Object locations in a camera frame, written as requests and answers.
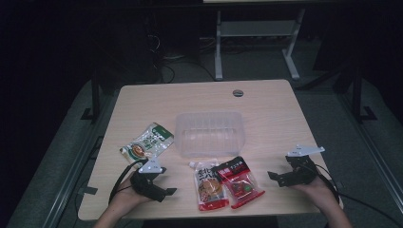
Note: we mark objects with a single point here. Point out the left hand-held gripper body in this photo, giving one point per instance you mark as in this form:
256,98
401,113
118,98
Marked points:
144,185

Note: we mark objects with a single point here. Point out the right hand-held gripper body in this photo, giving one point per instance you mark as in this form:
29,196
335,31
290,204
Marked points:
301,172

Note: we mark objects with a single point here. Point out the green and white pouch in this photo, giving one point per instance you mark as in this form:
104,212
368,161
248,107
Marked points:
147,144

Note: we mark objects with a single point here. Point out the red and black pouch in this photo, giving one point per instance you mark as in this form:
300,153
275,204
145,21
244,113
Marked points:
242,185

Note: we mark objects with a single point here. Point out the white spouted pouch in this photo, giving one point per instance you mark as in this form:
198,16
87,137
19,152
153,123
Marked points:
209,186

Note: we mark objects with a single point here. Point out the clear plastic container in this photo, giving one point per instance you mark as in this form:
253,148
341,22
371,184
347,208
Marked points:
209,134

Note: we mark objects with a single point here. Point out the person's left hand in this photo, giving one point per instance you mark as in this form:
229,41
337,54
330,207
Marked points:
126,198

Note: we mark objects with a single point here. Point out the person's right hand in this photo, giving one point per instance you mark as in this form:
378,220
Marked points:
320,191

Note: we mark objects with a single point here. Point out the grey tape piece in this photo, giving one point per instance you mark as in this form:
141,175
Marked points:
87,190

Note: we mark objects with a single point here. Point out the grey table grommet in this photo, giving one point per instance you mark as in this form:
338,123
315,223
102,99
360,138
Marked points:
238,93

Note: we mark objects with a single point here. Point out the black metal stand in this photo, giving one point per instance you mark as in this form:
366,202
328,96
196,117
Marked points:
357,95
95,95

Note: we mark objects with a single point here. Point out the metal floor rail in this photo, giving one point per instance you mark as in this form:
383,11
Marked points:
374,152
72,183

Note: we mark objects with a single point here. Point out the white desk frame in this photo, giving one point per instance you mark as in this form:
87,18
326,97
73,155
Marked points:
258,28

